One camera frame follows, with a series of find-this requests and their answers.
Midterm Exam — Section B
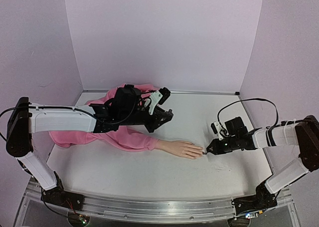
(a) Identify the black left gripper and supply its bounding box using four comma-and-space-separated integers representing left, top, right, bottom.
121, 105, 173, 134

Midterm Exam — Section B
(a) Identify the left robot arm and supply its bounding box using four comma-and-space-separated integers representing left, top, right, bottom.
5, 84, 173, 206

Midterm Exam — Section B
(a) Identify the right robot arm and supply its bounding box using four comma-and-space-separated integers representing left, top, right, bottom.
206, 115, 319, 194

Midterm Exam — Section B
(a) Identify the mannequin hand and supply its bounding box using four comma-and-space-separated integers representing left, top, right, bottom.
155, 140, 203, 160

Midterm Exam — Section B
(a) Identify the pink sweatshirt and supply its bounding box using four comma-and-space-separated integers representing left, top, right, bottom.
48, 82, 162, 153

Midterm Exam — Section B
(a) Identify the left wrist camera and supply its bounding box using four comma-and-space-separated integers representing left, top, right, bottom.
144, 87, 171, 115

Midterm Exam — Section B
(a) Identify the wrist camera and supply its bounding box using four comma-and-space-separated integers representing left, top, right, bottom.
211, 122, 229, 140
144, 87, 171, 115

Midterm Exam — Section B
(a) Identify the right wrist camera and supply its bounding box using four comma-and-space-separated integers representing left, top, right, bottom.
211, 122, 229, 140

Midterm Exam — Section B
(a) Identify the black right camera cable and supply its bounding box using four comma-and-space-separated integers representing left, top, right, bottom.
217, 98, 279, 127

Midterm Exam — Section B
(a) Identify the aluminium table edge rail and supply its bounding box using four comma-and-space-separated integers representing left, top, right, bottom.
82, 88, 241, 95

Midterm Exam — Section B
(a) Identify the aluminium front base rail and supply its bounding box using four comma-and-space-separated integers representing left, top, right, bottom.
14, 178, 300, 227

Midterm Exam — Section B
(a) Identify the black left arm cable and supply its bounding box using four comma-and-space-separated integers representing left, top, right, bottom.
0, 106, 30, 140

